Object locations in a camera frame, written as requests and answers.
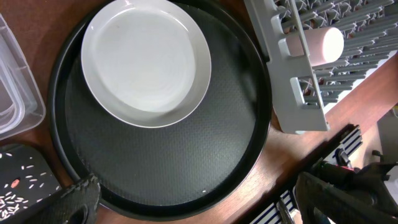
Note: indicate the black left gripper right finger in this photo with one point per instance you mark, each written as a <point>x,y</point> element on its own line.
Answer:
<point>314,194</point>

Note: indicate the black rectangular tray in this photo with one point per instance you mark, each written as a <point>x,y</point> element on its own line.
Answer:
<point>52,182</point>

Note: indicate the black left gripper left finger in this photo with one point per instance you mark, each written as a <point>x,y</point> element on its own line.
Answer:
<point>76,204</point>

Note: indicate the grey plate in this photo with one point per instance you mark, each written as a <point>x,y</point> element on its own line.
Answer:
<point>146,62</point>

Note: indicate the black round tray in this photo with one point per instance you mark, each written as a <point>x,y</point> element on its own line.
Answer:
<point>178,171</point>

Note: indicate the grey dishwasher rack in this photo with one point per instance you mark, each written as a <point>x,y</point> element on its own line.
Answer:
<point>303,93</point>

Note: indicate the pink cup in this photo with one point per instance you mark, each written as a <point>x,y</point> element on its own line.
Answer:
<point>325,45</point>

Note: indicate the clear plastic waste bin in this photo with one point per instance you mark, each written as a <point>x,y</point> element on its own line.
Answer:
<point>22,105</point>

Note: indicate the food scraps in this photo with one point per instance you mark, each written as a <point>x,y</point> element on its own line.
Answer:
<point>22,182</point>

